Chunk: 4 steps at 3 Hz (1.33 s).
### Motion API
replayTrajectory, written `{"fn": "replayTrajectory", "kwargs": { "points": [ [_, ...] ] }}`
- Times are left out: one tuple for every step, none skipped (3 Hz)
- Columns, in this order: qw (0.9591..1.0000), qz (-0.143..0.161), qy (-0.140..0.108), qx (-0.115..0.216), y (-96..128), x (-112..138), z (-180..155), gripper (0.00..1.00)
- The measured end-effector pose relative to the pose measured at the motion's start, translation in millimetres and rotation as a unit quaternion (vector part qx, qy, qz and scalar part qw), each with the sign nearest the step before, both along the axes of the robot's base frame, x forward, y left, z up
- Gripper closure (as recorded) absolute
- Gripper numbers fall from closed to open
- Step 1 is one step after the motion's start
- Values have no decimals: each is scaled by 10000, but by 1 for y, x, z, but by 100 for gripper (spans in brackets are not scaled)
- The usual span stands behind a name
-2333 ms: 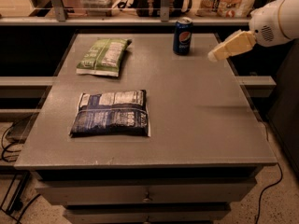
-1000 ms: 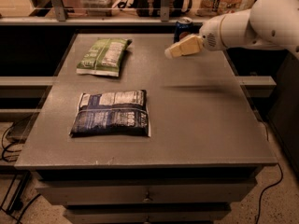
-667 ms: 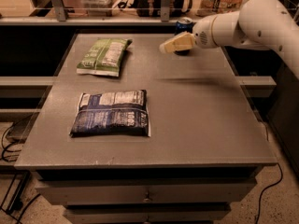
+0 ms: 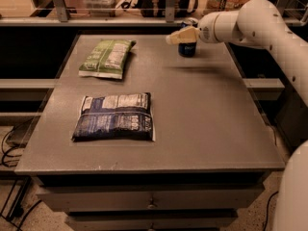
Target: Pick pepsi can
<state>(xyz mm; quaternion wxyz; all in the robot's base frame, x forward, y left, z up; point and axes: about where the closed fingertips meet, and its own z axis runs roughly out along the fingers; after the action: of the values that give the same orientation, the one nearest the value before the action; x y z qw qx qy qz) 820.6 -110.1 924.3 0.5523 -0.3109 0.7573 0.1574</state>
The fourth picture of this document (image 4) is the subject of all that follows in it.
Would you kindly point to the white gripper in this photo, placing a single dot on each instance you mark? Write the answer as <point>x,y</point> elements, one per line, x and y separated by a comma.
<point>207,30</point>

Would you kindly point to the blue pepsi can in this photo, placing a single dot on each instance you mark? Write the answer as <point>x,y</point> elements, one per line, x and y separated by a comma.
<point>187,49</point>

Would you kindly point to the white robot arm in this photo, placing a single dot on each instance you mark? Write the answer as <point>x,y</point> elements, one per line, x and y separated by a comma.
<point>258,23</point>

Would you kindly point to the black bag on shelf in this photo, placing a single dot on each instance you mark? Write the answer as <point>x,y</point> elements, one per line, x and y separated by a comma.
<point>157,8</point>

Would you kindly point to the green chip bag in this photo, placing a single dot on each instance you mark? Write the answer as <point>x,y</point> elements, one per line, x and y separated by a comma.
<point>107,59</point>

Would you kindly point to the blue chip bag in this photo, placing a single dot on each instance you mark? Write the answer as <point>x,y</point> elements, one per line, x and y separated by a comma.
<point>124,116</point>

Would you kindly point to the grey drawer with knob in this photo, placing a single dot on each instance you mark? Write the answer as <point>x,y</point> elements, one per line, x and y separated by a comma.
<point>142,198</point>

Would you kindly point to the lower grey drawer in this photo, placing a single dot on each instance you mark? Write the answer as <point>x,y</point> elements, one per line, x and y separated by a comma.
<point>152,220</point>

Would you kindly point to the grey metal shelf rail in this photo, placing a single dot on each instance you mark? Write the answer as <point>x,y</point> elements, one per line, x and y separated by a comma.
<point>73,12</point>

